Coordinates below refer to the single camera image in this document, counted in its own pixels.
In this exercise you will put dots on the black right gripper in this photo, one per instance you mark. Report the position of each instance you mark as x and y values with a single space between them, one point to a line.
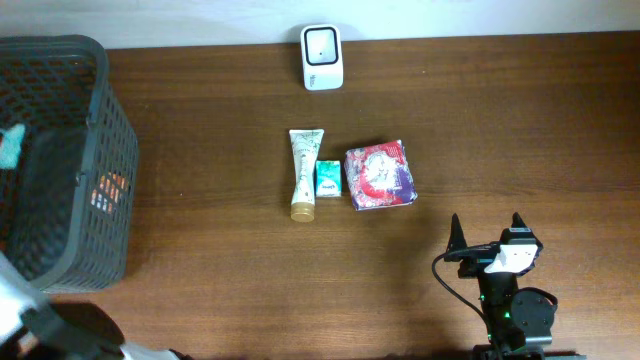
475 259

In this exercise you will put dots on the red purple tissue pack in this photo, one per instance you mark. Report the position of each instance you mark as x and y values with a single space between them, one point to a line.
379 176

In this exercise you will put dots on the small green tissue packet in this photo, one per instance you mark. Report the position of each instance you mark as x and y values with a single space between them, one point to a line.
328 178

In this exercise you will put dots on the white tube gold cap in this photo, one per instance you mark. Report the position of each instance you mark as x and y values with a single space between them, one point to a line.
305 147

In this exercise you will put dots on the orange tissue packet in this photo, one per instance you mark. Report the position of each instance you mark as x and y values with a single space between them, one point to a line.
110 193

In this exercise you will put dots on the teal soap pouch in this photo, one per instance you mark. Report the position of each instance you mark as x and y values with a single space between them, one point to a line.
11 146

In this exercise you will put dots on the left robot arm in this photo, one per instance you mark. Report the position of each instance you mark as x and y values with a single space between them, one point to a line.
344 286

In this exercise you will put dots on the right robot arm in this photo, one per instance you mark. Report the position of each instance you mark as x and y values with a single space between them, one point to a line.
518 320

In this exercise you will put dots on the white barcode scanner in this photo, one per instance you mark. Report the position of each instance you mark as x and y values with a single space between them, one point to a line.
322 58

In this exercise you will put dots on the dark grey plastic basket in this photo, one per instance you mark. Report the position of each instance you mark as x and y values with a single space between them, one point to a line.
76 131

